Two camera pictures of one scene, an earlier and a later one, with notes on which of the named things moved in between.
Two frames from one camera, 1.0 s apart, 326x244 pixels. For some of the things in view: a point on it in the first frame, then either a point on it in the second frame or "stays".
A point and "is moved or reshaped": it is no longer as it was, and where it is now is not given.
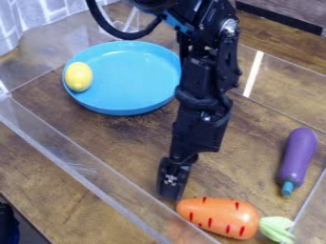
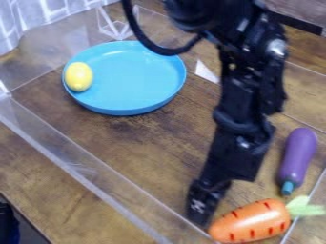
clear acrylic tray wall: x=155 y=219 stays
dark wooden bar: x=279 y=17 stays
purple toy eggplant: x=299 y=152 stays
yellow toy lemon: x=77 y=76 stays
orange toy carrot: x=232 y=219 is moved or reshaped
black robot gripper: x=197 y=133 -> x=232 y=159
